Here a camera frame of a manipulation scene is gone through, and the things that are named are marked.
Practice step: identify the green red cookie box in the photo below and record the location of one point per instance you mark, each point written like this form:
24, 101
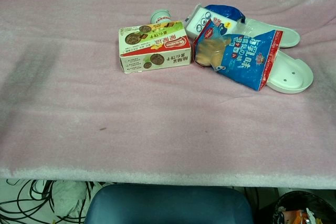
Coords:
152, 48

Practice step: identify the pink fleece table cloth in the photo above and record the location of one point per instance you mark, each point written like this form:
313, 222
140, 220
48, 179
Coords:
105, 119

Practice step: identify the small white pill bottle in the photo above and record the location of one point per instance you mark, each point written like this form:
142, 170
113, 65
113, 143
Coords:
160, 16

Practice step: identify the blue snack bag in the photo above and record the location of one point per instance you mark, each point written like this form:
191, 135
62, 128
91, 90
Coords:
241, 58

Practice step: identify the white blue packaged box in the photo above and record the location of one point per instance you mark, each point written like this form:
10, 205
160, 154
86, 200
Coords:
210, 19

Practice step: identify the blue chair backrest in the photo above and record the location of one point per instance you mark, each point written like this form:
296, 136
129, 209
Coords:
168, 205

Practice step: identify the white slipper with holes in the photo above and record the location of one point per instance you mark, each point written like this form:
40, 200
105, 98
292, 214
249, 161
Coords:
288, 74

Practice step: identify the plain white slipper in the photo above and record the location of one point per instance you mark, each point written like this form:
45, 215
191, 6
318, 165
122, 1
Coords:
286, 35

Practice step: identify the white crumpled plastic bag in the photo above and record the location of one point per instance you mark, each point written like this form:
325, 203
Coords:
68, 197

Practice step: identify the black trash bin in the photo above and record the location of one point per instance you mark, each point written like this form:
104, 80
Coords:
304, 208

